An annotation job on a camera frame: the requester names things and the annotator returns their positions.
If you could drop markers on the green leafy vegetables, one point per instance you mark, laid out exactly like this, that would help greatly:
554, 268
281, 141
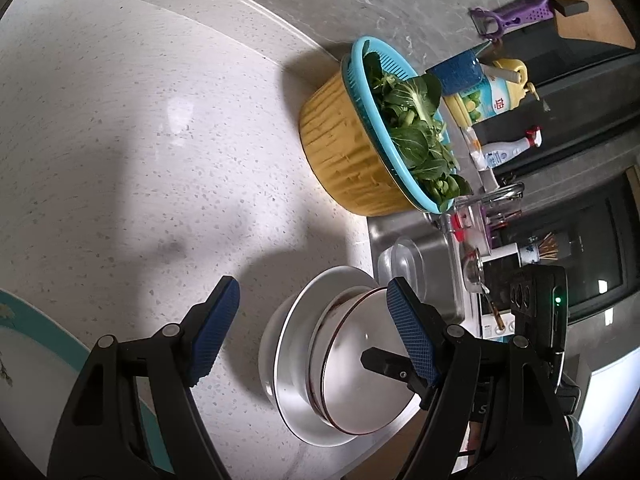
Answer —
408, 108

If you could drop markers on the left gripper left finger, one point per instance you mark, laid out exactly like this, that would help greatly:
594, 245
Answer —
101, 435

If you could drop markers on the wooden cutting board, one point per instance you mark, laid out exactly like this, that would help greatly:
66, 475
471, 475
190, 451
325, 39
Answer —
593, 20

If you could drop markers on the teal plastic colander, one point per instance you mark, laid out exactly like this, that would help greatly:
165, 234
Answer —
358, 89

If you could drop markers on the purple peeler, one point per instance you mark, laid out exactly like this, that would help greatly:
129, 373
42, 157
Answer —
493, 25

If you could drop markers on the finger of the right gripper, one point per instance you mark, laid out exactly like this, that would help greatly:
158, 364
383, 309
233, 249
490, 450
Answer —
401, 369

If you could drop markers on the large teal floral plate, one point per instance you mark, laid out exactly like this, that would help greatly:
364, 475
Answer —
40, 362

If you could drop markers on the white shallow plate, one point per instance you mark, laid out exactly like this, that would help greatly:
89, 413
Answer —
291, 365

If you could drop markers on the yellow dish soap bottle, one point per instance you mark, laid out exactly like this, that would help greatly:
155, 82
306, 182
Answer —
492, 96

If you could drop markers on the brown-rimmed white bowl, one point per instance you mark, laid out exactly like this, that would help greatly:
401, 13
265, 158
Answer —
349, 397

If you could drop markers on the clear plastic container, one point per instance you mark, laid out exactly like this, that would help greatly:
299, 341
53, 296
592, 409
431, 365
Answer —
403, 260

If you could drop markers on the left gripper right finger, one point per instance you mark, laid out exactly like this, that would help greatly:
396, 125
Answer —
494, 414

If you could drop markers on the chopsticks holder with chopsticks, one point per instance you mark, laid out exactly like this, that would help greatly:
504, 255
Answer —
550, 248

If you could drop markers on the white spray bottle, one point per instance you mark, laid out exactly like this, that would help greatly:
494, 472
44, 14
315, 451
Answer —
492, 155

